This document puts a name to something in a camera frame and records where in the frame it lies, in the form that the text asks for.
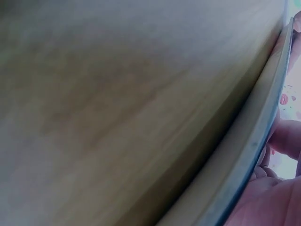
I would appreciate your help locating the person's right fingers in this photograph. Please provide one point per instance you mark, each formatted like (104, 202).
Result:
(265, 171)

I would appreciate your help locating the person's right hand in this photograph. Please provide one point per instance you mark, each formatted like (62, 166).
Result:
(265, 202)

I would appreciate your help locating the person's right thumb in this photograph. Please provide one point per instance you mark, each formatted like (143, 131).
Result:
(288, 139)

